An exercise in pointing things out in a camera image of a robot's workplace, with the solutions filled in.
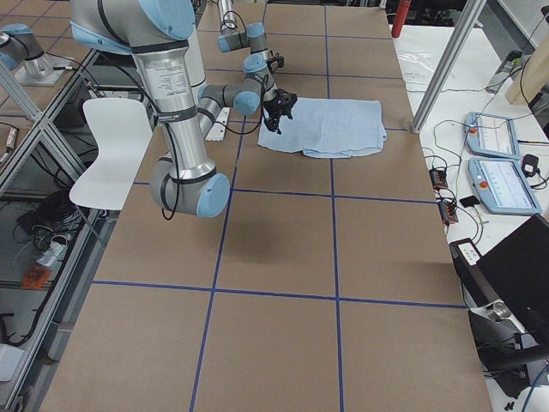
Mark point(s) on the light blue button-up shirt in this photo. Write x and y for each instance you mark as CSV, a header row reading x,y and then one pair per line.
x,y
329,128

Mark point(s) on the red cylinder bottle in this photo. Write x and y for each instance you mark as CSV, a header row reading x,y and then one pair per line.
x,y
400,18

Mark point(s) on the lower teach pendant tablet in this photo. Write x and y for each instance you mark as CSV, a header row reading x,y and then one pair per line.
x,y
501,187

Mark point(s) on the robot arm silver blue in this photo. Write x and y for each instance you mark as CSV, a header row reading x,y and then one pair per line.
x,y
158,36
259,88

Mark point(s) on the aluminium frame post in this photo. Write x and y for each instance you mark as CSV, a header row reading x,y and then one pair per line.
x,y
452,50

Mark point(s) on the clear plastic bag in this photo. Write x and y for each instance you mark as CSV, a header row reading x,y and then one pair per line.
x,y
417,69

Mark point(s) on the black smartphone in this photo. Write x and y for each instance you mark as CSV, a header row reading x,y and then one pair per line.
x,y
469,201

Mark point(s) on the orange device under table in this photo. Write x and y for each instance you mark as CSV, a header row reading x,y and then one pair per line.
x,y
35,278

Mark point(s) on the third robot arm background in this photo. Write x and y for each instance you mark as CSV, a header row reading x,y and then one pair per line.
x,y
22,53

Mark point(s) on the black laptop computer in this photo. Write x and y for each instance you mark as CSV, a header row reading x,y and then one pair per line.
x,y
515,271

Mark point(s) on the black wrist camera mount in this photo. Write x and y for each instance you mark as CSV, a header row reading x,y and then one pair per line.
x,y
284,103

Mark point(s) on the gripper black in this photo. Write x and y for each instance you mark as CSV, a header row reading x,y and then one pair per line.
x,y
273,112

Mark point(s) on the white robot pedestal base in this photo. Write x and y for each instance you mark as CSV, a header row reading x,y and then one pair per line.
x,y
193,60

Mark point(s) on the teach pendant tablet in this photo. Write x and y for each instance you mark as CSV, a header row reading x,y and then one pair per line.
x,y
501,187
491,136

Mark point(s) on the white chair seat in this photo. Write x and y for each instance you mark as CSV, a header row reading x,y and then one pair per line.
x,y
122,132

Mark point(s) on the upper teach pendant tablet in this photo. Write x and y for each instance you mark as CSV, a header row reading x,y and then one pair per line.
x,y
491,136

